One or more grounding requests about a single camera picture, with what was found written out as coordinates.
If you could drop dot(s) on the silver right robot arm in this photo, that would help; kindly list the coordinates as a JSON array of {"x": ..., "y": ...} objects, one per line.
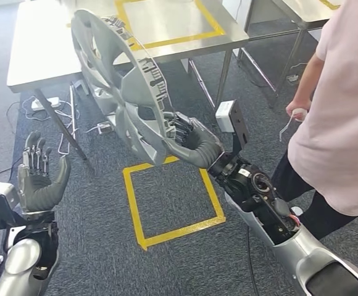
[{"x": 296, "y": 253}]

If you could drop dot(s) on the large steel table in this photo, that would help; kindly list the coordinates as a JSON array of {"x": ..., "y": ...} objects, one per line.
[{"x": 43, "y": 45}]

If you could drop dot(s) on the white power strip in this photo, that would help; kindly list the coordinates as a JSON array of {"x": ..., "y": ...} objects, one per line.
[
  {"x": 46, "y": 103},
  {"x": 293, "y": 77}
]

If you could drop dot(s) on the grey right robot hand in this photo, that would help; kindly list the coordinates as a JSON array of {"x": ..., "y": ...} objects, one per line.
[{"x": 202, "y": 143}]

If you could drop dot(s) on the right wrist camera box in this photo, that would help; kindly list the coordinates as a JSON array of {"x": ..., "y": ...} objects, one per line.
[{"x": 225, "y": 116}]

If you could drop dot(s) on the yellow floor tape square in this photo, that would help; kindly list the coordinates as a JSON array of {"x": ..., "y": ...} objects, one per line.
[{"x": 132, "y": 204}]

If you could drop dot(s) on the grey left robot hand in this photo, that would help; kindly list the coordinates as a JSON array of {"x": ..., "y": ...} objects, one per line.
[{"x": 37, "y": 192}]

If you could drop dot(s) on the person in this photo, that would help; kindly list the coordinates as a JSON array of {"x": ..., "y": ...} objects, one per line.
[{"x": 336, "y": 122}]

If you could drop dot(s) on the yellow tape on table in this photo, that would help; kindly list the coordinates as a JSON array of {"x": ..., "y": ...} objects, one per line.
[{"x": 182, "y": 40}]

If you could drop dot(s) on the small steel table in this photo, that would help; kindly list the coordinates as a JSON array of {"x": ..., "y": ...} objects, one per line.
[{"x": 302, "y": 10}]

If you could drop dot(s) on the yellow tape strip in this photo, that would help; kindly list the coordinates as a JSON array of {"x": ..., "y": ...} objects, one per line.
[{"x": 330, "y": 4}]

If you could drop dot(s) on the silver plastic wheel hubcap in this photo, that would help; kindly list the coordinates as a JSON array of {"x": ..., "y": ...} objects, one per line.
[{"x": 135, "y": 90}]

